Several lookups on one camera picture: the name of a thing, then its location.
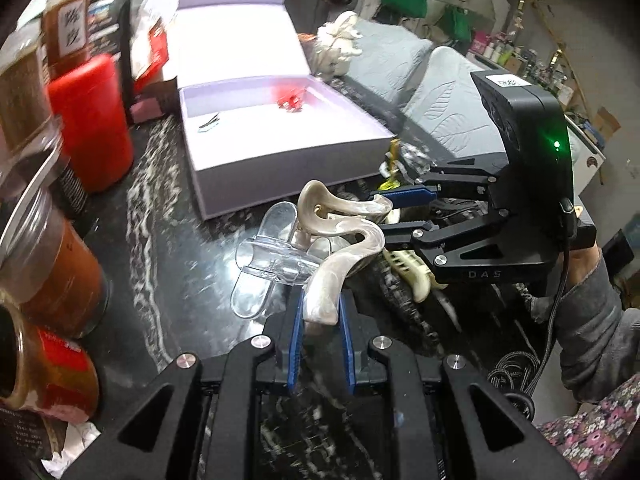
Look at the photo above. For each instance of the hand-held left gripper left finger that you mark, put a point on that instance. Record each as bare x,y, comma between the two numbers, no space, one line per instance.
295,350

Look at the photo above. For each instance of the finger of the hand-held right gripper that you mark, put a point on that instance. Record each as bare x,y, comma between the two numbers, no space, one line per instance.
410,194
425,237

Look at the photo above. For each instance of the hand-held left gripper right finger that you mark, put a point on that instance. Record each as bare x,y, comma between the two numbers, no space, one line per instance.
348,350

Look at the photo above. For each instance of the cream banana hair clip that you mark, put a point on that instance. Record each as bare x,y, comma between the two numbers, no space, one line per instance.
410,265

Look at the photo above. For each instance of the yellow hair stick green ornament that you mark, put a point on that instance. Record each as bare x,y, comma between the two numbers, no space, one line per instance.
392,160

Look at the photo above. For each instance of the clear hair claw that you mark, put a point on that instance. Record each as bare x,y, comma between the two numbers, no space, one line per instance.
265,270

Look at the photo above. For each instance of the pearl wavy hair claw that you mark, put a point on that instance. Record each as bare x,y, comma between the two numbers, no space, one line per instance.
330,255

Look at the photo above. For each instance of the red bow hair clip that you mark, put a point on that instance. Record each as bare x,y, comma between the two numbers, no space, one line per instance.
291,99

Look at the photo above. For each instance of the lavender gift box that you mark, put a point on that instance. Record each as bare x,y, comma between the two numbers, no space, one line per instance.
260,125

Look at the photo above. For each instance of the person's right forearm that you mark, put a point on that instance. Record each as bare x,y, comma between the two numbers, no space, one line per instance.
595,330

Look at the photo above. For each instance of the person's right hand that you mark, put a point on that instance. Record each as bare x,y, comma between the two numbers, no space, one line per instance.
587,260

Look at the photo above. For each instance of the cardboard box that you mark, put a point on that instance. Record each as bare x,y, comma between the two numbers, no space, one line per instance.
607,124

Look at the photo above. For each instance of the row of cosmetic bottles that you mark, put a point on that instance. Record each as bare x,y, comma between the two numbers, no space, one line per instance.
505,52

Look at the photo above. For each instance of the small green tote bag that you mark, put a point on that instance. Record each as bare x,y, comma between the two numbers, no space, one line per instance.
456,25

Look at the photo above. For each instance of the white teapot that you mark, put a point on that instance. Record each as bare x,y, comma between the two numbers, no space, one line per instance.
340,42

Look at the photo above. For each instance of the crumpled white tissue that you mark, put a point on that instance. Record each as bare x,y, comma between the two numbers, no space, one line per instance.
75,447

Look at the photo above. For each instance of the red label jar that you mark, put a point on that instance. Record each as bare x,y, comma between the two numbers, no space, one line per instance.
55,375

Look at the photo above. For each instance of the orange powder jar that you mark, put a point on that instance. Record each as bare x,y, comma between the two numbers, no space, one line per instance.
55,270

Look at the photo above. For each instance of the floral clothing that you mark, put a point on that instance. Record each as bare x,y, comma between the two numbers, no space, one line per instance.
600,435

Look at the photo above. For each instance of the dark spice jar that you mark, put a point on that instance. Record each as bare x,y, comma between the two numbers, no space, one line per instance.
72,185

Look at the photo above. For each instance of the red white snack packet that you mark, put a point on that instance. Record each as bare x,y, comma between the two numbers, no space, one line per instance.
155,45

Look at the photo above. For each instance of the red canister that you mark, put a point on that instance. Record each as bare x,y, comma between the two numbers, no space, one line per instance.
92,125

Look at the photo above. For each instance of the brown powder jar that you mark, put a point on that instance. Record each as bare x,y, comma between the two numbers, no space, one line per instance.
22,100

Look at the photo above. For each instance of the tall jar white label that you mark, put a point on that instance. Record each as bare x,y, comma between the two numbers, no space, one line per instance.
67,30

